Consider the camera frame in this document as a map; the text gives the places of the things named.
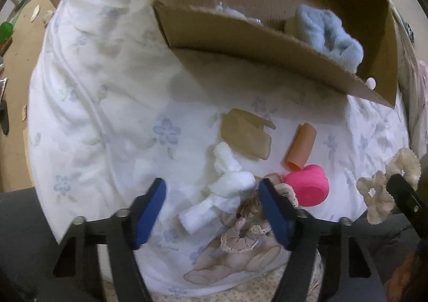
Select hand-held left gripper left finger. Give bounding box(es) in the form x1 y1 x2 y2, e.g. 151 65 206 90
53 178 167 302

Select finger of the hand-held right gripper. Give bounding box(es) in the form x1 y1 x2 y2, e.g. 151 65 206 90
386 173 428 242

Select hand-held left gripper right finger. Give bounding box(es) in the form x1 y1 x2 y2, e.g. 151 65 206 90
259 178 388 302

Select cream lace scrunchie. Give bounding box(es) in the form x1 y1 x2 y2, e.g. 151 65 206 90
356 148 421 225

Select brown lace scrunchie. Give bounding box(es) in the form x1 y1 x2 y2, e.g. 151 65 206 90
219 173 298 254

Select pink heart-shaped cup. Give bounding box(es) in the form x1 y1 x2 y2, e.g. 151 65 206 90
284 164 330 206

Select white fluffy sock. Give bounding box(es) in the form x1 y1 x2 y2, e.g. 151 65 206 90
179 142 256 235

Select orange soft tube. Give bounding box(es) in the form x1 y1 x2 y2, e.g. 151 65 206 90
284 122 317 171

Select cardboard box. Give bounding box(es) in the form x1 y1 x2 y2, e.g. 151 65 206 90
152 0 400 109

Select beige floral quilt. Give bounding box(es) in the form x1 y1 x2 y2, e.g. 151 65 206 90
396 5 428 156

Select blue fluffy scrunchie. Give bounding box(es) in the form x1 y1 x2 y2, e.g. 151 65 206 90
284 4 364 73

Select clear plastic wrap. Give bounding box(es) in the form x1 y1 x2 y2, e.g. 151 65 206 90
214 1 265 27

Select green plastic container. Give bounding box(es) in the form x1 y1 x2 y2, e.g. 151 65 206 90
0 21 14 44

